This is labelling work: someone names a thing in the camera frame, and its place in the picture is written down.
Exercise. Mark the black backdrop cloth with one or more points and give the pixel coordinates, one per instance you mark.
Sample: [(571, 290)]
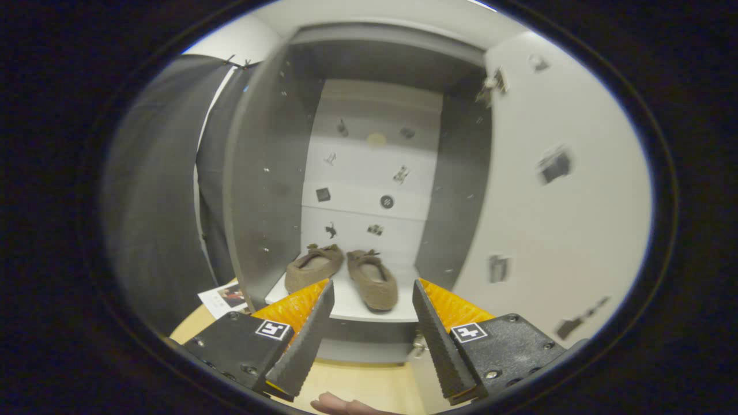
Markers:
[(155, 202)]

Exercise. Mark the beige shoe cabinet door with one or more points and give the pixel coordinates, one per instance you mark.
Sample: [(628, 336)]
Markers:
[(548, 219)]

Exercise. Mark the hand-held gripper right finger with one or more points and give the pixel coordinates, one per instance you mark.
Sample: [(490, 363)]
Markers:
[(441, 340)]

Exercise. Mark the metal door hinge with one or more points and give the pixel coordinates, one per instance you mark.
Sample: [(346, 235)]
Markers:
[(493, 85), (419, 346)]

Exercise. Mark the brown fuzzy shoe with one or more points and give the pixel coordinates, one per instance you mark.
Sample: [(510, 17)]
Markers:
[(377, 285), (311, 270)]

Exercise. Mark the white book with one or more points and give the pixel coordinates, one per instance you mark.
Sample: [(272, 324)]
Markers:
[(222, 300)]

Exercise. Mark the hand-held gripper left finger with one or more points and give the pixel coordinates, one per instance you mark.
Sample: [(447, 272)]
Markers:
[(308, 334)]

